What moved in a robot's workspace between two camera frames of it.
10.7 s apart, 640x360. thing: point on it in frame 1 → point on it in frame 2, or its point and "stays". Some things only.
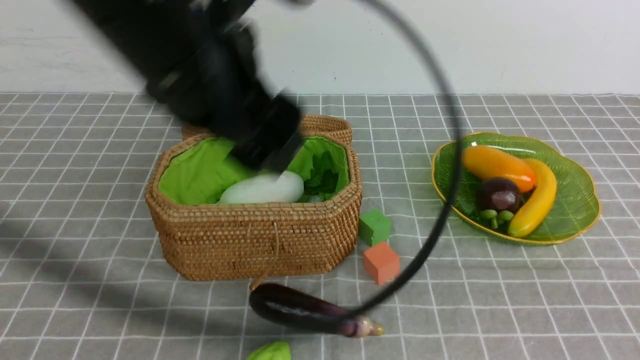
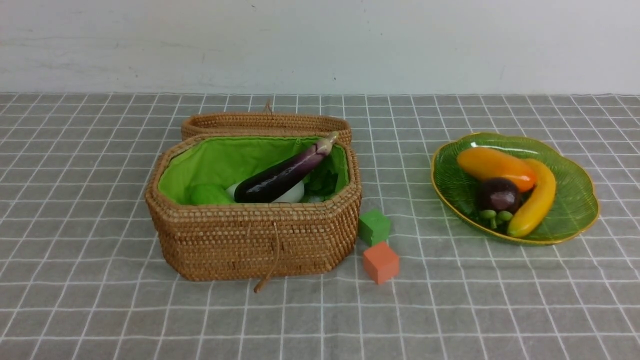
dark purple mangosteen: x=498 y=194 stays
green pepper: x=275 y=350 → x=206 y=194
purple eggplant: x=283 y=306 → x=265 y=184
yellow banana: x=536 y=209 stays
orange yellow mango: x=486 y=162 stays
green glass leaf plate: x=574 y=208 stays
